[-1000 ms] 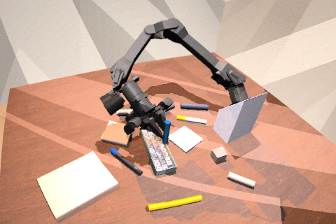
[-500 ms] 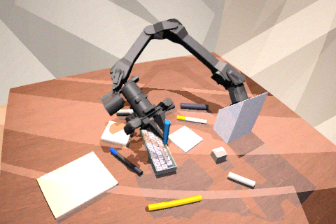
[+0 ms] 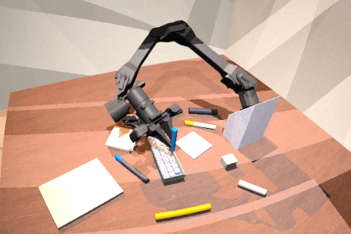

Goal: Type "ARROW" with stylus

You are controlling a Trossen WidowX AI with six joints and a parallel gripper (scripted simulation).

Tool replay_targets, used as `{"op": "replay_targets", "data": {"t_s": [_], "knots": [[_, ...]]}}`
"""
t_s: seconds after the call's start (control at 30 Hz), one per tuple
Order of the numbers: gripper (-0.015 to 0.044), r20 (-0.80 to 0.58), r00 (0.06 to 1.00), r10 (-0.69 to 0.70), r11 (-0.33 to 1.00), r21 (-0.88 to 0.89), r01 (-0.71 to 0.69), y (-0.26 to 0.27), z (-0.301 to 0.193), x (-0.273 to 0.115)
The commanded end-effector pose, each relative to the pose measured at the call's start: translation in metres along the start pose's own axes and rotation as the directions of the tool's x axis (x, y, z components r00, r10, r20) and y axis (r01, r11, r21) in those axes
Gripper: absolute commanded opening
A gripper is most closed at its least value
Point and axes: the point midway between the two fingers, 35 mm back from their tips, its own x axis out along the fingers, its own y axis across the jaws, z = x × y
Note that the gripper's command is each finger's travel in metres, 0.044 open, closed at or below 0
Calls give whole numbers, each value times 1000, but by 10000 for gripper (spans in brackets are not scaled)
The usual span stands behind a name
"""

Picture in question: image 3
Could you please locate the yellow rod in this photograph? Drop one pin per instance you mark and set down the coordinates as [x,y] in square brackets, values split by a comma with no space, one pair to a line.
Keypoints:
[181,212]

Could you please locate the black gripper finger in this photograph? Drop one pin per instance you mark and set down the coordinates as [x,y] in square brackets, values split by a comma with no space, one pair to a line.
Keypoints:
[167,127]
[159,135]

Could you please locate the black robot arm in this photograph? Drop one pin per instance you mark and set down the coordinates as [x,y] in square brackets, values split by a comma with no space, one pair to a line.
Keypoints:
[181,33]

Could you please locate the blue stylus with tan tip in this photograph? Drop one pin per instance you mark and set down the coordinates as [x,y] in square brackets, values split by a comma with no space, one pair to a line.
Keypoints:
[173,138]

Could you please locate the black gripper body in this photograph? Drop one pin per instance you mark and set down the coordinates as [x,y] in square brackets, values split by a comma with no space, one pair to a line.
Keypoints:
[151,116]

